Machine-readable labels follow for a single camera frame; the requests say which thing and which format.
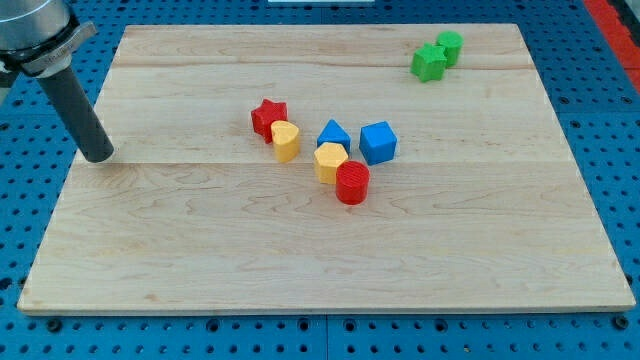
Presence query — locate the red star block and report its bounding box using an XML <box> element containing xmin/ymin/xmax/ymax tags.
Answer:
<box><xmin>250</xmin><ymin>98</ymin><xmax>288</xmax><ymax>144</ymax></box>

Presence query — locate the green star block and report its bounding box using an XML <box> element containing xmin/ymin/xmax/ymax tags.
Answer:
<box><xmin>410</xmin><ymin>43</ymin><xmax>447</xmax><ymax>82</ymax></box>

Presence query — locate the wooden board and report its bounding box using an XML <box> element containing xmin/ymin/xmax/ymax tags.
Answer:
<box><xmin>18</xmin><ymin>24</ymin><xmax>635</xmax><ymax>316</ymax></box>

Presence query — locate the yellow hexagon block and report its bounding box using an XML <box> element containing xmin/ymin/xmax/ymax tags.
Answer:
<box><xmin>314</xmin><ymin>142</ymin><xmax>349</xmax><ymax>184</ymax></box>

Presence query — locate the red cylinder block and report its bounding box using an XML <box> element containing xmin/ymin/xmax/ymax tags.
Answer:
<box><xmin>335</xmin><ymin>161</ymin><xmax>370</xmax><ymax>205</ymax></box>

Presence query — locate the blue triangle block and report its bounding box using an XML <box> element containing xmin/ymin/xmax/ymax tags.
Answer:
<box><xmin>316</xmin><ymin>119</ymin><xmax>351</xmax><ymax>154</ymax></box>

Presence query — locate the yellow heart block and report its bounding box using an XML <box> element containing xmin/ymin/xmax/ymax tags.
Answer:
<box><xmin>271</xmin><ymin>120</ymin><xmax>300</xmax><ymax>163</ymax></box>

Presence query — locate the blue cube block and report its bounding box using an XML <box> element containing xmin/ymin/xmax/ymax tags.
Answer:
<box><xmin>359</xmin><ymin>121</ymin><xmax>397</xmax><ymax>166</ymax></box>

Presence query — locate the green cylinder block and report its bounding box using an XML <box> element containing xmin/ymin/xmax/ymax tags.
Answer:
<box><xmin>436</xmin><ymin>30</ymin><xmax>464</xmax><ymax>68</ymax></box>

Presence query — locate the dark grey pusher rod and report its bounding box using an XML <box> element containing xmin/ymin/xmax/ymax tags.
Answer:
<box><xmin>38</xmin><ymin>66</ymin><xmax>114</xmax><ymax>163</ymax></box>

